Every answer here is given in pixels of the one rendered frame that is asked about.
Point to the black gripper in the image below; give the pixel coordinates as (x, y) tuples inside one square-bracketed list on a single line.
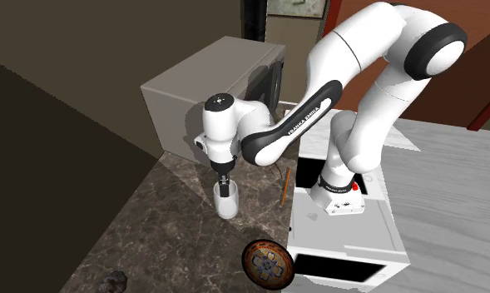
[(222, 166)]

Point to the white cup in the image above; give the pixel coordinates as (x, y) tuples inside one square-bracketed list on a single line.
[(226, 205)]

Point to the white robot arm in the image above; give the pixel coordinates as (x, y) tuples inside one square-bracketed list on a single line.
[(350, 52)]

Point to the orange pencil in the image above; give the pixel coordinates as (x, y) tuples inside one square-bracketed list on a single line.
[(285, 186)]

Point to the patterned brown round plate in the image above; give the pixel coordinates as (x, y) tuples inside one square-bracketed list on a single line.
[(268, 264)]

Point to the grey microwave oven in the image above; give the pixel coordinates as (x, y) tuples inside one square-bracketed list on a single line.
[(204, 89)]

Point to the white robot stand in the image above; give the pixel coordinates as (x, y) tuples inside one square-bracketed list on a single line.
[(342, 239)]

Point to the dark grey lumpy object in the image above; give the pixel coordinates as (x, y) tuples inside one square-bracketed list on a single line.
[(114, 281)]

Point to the red-brown door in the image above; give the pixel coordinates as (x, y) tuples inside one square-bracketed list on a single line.
[(463, 81)]

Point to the framed wall picture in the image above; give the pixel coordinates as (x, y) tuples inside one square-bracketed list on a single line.
[(296, 7)]

